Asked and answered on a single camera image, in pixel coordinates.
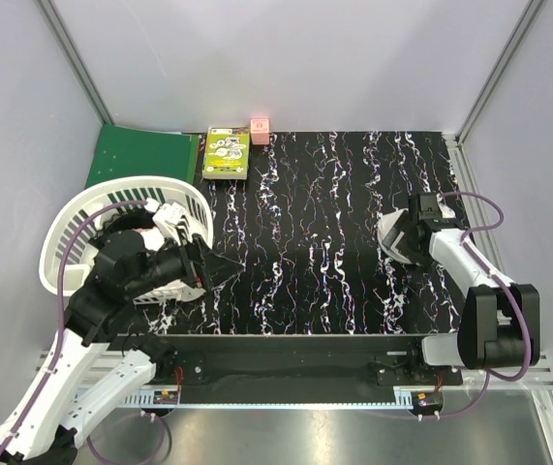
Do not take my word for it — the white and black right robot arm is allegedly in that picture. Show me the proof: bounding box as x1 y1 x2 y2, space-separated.
377 193 540 385

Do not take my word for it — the pink cube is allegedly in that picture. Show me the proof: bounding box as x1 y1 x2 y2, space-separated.
250 117 270 145

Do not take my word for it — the black marbled table mat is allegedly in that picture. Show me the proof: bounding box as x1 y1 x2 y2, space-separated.
136 131 463 335

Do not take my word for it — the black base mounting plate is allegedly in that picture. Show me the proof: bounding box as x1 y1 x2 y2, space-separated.
108 332 465 406

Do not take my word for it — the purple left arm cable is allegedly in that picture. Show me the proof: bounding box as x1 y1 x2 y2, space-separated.
0 199 172 465

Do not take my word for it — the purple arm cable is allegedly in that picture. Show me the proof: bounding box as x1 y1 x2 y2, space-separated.
367 190 534 420
0 199 172 465

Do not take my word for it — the white mesh laundry bag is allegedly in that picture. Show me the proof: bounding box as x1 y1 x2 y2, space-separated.
376 202 457 266

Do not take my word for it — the yellow green book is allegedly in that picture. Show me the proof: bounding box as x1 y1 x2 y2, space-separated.
202 127 250 180

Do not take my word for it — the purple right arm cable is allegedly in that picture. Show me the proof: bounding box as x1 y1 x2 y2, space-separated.
367 190 534 420

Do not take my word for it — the white plastic laundry basket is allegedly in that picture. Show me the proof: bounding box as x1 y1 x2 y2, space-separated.
39 175 214 297

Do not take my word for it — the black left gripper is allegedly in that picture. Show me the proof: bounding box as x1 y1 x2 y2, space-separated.
127 225 245 296

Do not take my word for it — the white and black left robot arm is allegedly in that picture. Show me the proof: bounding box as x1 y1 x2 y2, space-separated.
0 230 242 464

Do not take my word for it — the green folder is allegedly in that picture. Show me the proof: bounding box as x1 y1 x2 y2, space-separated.
85 124 200 188

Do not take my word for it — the black lace garment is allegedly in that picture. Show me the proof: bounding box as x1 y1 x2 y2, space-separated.
92 206 161 272

